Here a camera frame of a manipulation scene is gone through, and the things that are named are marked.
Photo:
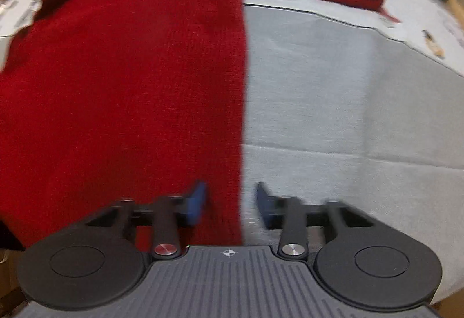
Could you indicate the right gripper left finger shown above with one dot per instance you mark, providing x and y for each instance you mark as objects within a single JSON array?
[{"x": 164, "y": 216}]

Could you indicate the grey printed bed sheet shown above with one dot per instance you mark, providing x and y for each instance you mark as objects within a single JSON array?
[{"x": 335, "y": 110}]

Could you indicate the red knitted sweater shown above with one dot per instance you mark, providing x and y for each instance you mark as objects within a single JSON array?
[{"x": 110, "y": 99}]

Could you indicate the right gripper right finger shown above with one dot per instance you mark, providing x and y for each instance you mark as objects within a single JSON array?
[{"x": 305, "y": 228}]

